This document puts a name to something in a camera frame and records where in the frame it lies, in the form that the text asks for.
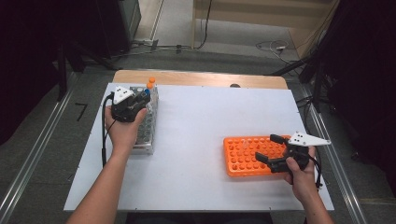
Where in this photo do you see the black power cable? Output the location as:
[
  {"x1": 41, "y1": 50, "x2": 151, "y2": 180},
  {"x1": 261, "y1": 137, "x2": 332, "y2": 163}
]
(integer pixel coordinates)
[{"x1": 192, "y1": 0, "x2": 213, "y2": 50}]

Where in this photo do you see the person's left hand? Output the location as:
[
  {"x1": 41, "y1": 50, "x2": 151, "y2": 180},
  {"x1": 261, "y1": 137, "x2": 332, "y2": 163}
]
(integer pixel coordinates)
[{"x1": 104, "y1": 105, "x2": 149, "y2": 157}]

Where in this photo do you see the clear tube rack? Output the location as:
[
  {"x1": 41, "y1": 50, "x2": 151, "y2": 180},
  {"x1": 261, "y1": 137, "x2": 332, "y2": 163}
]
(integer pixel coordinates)
[{"x1": 129, "y1": 85, "x2": 160, "y2": 156}]

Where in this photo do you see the black stand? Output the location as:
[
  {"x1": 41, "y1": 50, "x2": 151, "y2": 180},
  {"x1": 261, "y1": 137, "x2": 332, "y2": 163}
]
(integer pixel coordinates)
[{"x1": 270, "y1": 54, "x2": 332, "y2": 114}]

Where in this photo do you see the person's right hand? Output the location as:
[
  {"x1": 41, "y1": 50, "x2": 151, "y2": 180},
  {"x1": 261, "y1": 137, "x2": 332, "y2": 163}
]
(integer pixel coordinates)
[{"x1": 283, "y1": 146, "x2": 320, "y2": 203}]

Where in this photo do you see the white table board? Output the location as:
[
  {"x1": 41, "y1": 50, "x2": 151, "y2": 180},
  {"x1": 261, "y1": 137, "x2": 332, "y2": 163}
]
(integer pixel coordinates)
[{"x1": 64, "y1": 82, "x2": 334, "y2": 213}]

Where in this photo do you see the aluminium floor rail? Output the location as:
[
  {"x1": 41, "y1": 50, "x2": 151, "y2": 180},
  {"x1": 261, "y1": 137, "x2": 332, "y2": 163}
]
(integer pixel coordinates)
[
  {"x1": 303, "y1": 87, "x2": 368, "y2": 224},
  {"x1": 0, "y1": 71, "x2": 78, "y2": 224}
]

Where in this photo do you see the orange plastic test tube rack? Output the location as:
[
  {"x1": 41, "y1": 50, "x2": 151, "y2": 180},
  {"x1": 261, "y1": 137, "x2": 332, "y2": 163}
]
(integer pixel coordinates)
[{"x1": 222, "y1": 134, "x2": 294, "y2": 177}]

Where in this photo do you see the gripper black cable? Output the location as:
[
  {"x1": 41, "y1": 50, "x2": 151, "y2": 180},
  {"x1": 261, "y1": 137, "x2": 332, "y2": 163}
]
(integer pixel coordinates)
[
  {"x1": 101, "y1": 92, "x2": 117, "y2": 169},
  {"x1": 307, "y1": 154, "x2": 324, "y2": 191}
]

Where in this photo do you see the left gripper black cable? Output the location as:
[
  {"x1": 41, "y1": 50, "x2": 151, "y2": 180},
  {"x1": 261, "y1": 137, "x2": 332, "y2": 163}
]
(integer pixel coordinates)
[{"x1": 101, "y1": 92, "x2": 117, "y2": 169}]

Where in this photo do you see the wooden table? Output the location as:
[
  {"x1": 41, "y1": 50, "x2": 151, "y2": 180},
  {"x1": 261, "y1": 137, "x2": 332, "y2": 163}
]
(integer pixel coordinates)
[{"x1": 112, "y1": 69, "x2": 289, "y2": 91}]

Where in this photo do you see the dark equipment case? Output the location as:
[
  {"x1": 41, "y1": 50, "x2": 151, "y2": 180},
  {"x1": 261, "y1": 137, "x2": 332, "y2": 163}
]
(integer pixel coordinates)
[{"x1": 96, "y1": 0, "x2": 142, "y2": 59}]

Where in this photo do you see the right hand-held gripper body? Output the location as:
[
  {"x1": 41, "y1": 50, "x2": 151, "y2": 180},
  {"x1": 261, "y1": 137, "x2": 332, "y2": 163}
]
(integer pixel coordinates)
[{"x1": 270, "y1": 131, "x2": 332, "y2": 174}]

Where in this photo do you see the white floor cable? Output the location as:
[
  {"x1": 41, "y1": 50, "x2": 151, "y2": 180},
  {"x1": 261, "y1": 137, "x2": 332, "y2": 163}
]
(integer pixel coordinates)
[{"x1": 255, "y1": 39, "x2": 291, "y2": 64}]

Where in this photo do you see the black curtain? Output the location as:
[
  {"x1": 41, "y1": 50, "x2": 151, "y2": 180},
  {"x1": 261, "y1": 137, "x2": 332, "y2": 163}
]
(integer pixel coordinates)
[
  {"x1": 311, "y1": 0, "x2": 396, "y2": 190},
  {"x1": 0, "y1": 0, "x2": 120, "y2": 146}
]

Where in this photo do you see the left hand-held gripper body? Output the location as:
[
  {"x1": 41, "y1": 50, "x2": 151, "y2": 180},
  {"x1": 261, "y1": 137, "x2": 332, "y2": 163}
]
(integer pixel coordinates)
[{"x1": 110, "y1": 86, "x2": 141, "y2": 123}]

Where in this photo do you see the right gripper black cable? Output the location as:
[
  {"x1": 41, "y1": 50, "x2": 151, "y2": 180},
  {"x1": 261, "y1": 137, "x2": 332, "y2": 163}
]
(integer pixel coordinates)
[{"x1": 307, "y1": 154, "x2": 324, "y2": 191}]

